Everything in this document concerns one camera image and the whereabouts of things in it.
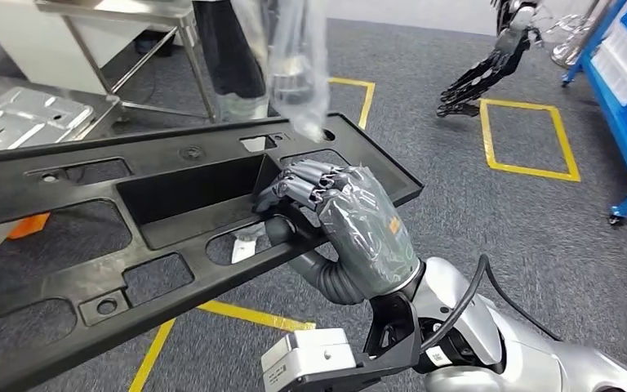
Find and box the silver stamped metal plate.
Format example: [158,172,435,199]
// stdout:
[0,85,96,156]

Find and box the white plastic crate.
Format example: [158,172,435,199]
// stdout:
[590,0,627,118]

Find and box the white paper label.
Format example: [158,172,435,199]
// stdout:
[230,224,267,266]

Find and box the orange block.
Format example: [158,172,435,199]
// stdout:
[7,212,51,241]

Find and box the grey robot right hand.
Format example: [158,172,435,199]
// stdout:
[252,158,421,301]

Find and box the yellow floor tape square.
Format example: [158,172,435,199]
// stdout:
[327,76,377,132]
[127,299,318,392]
[478,98,583,184]

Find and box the black camera bracket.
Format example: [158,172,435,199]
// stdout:
[291,292,427,392]

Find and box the stainless steel table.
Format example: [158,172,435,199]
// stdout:
[34,0,220,124]

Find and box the black plastic panel part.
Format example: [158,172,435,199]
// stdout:
[0,112,425,392]

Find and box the silver metal stand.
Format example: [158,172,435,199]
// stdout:
[535,0,616,70]

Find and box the white cabinet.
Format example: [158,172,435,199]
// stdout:
[0,0,155,97]

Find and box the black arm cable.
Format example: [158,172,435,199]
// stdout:
[419,254,563,354]

